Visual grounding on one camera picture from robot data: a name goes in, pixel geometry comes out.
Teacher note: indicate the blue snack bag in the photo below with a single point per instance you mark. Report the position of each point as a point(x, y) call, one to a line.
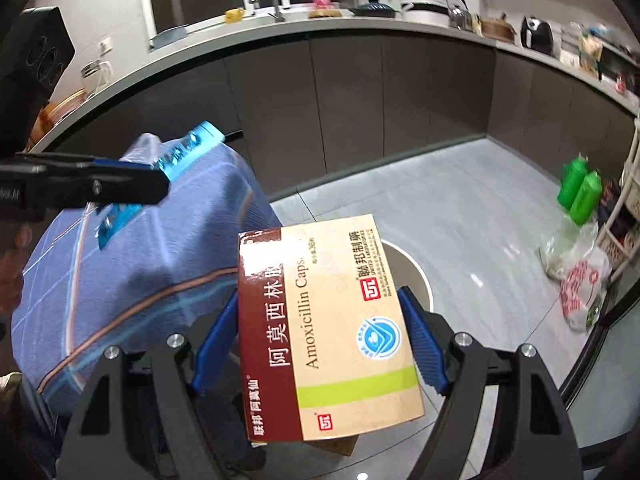
point(200, 135)

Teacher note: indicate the yellow mug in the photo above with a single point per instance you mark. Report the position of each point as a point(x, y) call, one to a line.
point(234, 15)

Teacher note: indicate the black air fryer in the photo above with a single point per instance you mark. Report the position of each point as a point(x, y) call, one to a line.
point(536, 36)

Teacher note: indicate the pink woven basket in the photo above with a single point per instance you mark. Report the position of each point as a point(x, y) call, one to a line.
point(70, 103)

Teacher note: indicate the glass electric kettle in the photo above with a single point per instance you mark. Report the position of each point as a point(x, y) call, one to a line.
point(96, 77)

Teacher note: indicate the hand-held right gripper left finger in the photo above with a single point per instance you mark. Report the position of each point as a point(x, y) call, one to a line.
point(215, 350)

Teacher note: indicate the wooden lidded pot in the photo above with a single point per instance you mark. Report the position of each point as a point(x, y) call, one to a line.
point(496, 29)

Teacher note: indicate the dark blue pot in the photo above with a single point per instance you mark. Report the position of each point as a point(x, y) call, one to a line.
point(374, 8)

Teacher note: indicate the white storage rack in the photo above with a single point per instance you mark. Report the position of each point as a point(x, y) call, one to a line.
point(620, 200)

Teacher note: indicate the white wall outlet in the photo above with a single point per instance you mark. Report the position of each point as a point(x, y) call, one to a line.
point(104, 45)

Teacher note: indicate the tan and maroon medicine box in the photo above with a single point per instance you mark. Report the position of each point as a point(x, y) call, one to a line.
point(340, 335)

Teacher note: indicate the wooden cutting board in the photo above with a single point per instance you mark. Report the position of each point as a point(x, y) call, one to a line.
point(42, 122)

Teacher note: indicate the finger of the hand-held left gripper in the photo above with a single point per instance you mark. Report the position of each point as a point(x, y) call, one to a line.
point(75, 161)
point(120, 187)

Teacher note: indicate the brown cardboard box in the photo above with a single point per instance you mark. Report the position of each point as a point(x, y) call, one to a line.
point(335, 445)

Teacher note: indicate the person's left hand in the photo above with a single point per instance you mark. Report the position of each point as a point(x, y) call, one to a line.
point(9, 275)

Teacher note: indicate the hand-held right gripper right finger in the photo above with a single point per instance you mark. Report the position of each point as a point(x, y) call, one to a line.
point(425, 345)

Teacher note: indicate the steel kettle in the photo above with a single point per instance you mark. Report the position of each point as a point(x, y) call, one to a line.
point(459, 15)

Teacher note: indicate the blue checked tablecloth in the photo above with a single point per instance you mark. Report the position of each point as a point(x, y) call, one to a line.
point(140, 280)

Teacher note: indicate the white red-printed plastic bag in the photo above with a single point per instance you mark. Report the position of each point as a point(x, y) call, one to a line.
point(577, 280)

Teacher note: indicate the round white trash bin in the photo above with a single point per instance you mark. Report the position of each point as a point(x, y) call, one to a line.
point(407, 272)

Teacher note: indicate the dark lower kitchen cabinets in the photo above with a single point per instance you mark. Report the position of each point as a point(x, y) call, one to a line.
point(350, 90)

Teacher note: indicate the white pan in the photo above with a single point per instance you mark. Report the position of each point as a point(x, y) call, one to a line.
point(425, 9)

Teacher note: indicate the grey-blue basin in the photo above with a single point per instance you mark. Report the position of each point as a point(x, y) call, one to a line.
point(167, 37)

